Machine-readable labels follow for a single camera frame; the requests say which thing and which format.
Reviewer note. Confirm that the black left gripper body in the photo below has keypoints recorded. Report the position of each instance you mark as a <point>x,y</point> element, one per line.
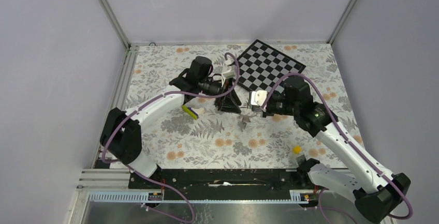
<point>213,88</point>

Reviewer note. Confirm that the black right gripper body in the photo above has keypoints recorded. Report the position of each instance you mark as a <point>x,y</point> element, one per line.
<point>279,105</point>

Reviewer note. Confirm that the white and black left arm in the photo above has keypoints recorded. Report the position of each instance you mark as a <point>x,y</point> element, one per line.
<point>122,131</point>

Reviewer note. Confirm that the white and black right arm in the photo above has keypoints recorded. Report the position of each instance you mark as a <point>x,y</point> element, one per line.
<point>374,189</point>

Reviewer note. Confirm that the black and white chessboard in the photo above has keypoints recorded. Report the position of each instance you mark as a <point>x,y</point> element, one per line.
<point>262,65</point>

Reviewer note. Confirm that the yellow cube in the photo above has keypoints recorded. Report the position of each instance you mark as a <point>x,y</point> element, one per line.
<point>296,150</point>

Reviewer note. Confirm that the floral patterned table mat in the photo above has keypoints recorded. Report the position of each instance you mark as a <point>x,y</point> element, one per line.
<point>214,141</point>

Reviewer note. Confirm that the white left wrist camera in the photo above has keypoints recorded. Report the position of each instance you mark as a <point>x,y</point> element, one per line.
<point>229,72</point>

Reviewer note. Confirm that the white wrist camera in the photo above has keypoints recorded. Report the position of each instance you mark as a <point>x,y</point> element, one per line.
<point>229,72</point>
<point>256,100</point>

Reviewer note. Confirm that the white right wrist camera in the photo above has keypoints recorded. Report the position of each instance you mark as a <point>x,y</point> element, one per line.
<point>256,100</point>

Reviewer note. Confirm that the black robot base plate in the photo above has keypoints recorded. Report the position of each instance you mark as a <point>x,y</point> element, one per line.
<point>263,185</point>

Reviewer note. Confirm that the aluminium frame rails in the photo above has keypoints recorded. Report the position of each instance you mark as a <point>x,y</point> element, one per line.
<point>94,51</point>

